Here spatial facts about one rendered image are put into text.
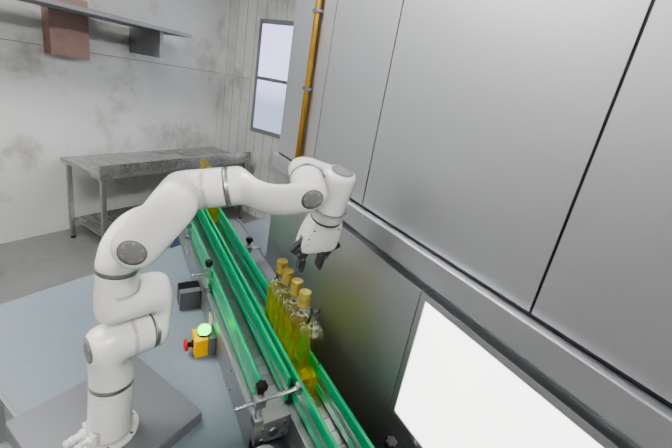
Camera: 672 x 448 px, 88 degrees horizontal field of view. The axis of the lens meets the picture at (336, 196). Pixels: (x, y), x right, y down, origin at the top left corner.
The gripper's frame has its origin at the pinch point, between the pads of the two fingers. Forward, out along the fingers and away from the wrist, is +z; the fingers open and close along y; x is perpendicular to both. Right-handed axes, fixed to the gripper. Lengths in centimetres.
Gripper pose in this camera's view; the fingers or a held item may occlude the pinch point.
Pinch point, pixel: (310, 262)
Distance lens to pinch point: 94.0
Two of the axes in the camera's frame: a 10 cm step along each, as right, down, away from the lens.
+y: -8.5, 0.1, -5.2
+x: 4.3, 5.7, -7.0
